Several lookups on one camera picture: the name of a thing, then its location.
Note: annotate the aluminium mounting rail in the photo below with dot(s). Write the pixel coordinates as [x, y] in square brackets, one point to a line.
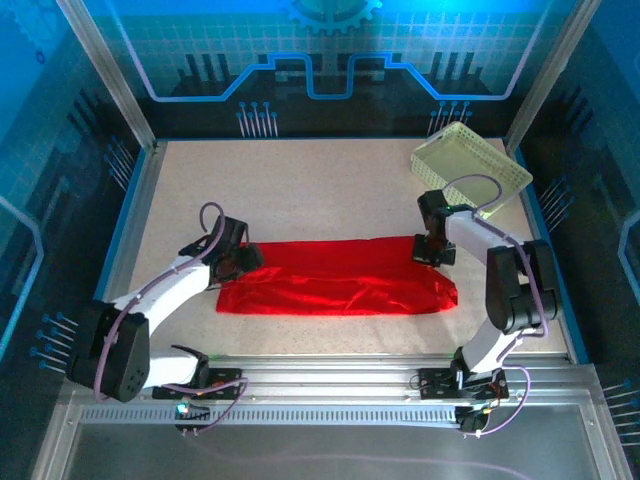
[325, 372]

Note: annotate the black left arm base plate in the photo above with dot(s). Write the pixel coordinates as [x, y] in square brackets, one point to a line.
[227, 382]

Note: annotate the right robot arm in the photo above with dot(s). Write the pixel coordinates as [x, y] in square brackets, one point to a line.
[470, 227]

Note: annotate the small black controller box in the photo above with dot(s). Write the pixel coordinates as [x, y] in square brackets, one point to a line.
[472, 422]
[192, 412]

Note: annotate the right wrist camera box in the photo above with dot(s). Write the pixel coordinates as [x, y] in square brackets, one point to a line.
[432, 200]

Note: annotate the aluminium frame post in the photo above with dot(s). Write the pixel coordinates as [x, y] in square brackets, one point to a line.
[110, 80]
[550, 75]

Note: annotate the aluminium table side rail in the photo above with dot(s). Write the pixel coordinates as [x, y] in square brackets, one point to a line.
[142, 180]

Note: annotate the red t-shirt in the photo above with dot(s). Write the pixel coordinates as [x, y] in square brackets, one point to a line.
[340, 280]

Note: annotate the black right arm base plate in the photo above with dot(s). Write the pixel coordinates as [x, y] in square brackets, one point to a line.
[432, 382]

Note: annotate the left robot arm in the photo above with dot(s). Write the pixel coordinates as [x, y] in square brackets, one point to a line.
[170, 290]

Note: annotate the pale green perforated basket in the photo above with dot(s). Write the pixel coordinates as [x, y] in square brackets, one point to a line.
[465, 160]

